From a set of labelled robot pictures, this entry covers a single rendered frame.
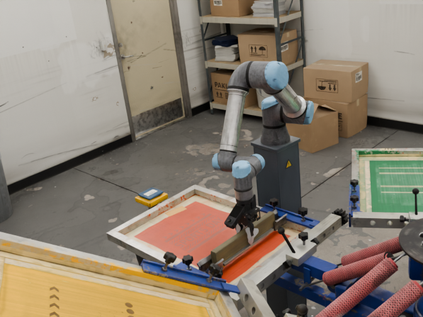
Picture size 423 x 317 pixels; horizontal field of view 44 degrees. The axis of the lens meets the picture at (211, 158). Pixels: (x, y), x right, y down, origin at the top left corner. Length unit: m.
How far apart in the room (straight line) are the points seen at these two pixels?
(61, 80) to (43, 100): 0.29
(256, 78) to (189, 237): 0.78
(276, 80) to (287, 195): 0.80
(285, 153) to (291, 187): 0.21
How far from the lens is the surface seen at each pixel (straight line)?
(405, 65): 5.88
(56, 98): 5.79
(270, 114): 2.62
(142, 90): 6.51
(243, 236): 2.20
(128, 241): 2.41
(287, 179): 2.74
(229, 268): 2.19
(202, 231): 2.45
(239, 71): 2.25
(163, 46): 6.67
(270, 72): 2.19
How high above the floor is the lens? 2.22
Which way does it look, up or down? 23 degrees down
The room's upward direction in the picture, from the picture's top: 7 degrees counter-clockwise
